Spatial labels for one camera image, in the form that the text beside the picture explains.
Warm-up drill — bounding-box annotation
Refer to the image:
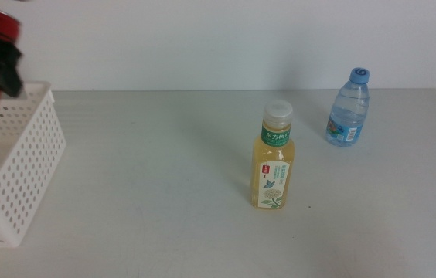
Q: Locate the yellow tea bottle white cap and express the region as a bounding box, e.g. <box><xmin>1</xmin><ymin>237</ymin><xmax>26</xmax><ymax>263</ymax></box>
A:
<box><xmin>250</xmin><ymin>99</ymin><xmax>295</xmax><ymax>211</ymax></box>

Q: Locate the clear water bottle blue label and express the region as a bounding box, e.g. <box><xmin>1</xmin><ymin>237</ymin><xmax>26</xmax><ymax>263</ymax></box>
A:
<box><xmin>325</xmin><ymin>67</ymin><xmax>371</xmax><ymax>148</ymax></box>

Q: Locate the white perforated plastic basket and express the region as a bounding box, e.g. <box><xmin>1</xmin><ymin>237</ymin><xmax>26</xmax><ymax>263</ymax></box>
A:
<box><xmin>0</xmin><ymin>80</ymin><xmax>67</xmax><ymax>248</ymax></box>

